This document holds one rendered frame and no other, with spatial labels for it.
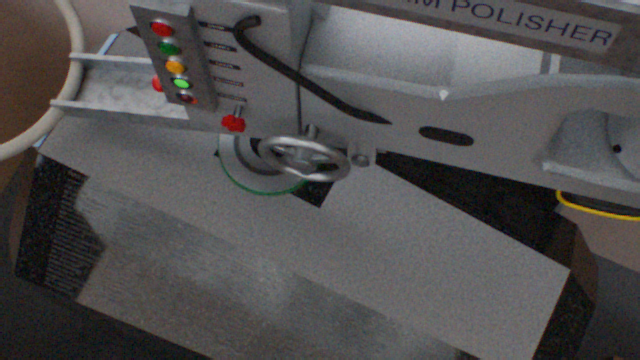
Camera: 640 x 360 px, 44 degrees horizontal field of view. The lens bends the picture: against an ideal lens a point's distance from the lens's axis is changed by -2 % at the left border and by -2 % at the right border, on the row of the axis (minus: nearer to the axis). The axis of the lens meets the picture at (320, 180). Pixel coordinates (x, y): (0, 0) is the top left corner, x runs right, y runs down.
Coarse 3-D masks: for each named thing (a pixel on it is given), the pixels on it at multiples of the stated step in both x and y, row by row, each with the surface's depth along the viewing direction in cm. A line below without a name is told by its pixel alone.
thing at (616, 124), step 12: (612, 120) 121; (624, 120) 116; (636, 120) 112; (612, 132) 121; (624, 132) 117; (636, 132) 113; (612, 144) 122; (624, 144) 118; (636, 144) 115; (624, 156) 119; (636, 156) 116; (636, 168) 118
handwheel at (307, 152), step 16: (272, 144) 123; (288, 144) 121; (304, 144) 121; (320, 144) 121; (272, 160) 130; (304, 160) 125; (320, 160) 125; (336, 160) 123; (304, 176) 133; (320, 176) 132; (336, 176) 129
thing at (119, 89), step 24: (96, 72) 166; (120, 72) 164; (144, 72) 162; (96, 96) 164; (120, 96) 162; (144, 96) 160; (120, 120) 159; (144, 120) 156; (168, 120) 153; (336, 144) 144
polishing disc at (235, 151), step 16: (224, 144) 166; (240, 144) 166; (224, 160) 165; (240, 160) 165; (256, 160) 165; (288, 160) 165; (240, 176) 164; (256, 176) 164; (272, 176) 164; (288, 176) 164; (272, 192) 164
